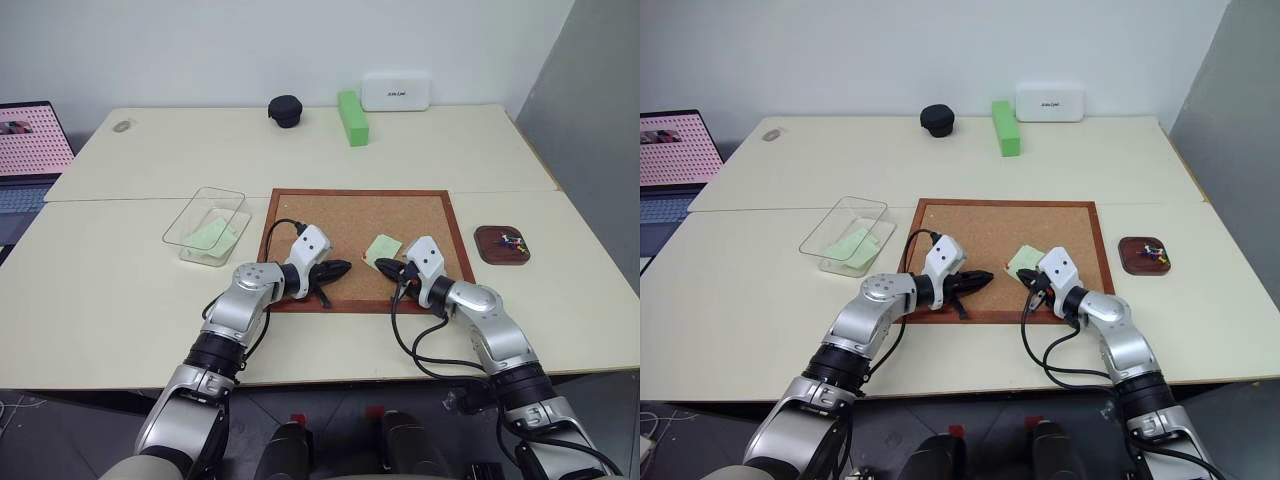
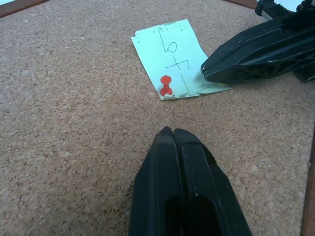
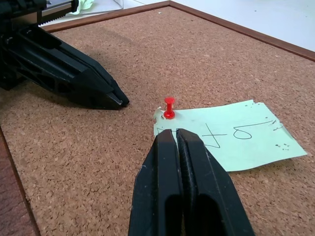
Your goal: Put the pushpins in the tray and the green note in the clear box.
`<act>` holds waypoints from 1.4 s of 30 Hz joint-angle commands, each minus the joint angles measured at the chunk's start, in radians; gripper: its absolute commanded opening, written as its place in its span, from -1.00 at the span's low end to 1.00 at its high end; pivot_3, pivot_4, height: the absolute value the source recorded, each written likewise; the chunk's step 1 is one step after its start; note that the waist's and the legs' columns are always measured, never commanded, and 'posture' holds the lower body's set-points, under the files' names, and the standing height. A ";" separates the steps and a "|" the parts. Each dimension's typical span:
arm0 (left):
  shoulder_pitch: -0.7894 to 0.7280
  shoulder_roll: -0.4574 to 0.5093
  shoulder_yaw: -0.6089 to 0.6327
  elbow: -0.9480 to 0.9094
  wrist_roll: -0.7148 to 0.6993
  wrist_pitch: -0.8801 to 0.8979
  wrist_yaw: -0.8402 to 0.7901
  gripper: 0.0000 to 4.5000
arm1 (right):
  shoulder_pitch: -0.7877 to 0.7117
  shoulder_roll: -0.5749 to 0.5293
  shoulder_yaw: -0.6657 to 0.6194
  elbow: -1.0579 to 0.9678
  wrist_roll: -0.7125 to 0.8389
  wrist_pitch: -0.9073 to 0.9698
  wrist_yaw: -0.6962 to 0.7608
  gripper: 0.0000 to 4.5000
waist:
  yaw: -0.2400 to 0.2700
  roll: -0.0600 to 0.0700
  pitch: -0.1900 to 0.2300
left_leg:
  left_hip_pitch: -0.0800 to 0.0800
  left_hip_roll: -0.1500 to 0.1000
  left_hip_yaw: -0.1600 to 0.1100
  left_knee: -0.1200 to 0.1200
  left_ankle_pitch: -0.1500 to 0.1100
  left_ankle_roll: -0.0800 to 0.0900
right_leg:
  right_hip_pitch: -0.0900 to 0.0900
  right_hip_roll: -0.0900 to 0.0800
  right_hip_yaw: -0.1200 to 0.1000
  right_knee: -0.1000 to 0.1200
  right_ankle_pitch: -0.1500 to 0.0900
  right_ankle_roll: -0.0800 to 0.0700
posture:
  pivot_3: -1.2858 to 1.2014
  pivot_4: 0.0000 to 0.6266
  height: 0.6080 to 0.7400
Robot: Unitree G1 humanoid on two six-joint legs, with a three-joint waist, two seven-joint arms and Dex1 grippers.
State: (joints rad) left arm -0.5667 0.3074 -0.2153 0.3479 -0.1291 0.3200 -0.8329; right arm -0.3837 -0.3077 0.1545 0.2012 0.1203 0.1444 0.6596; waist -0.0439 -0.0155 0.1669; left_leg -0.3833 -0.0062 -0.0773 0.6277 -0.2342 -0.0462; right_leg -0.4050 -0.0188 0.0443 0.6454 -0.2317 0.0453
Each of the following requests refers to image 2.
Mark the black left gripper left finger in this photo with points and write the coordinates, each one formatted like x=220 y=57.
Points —
x=157 y=177

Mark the green paper note with writing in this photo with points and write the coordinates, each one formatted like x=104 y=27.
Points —
x=152 y=54

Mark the red pushpin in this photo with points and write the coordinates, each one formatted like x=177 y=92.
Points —
x=166 y=81

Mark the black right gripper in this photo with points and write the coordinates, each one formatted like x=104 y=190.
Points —
x=278 y=11

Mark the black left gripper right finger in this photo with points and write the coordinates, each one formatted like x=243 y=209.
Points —
x=204 y=186

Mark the cork board with wooden frame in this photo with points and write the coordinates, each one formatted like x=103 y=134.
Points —
x=73 y=98

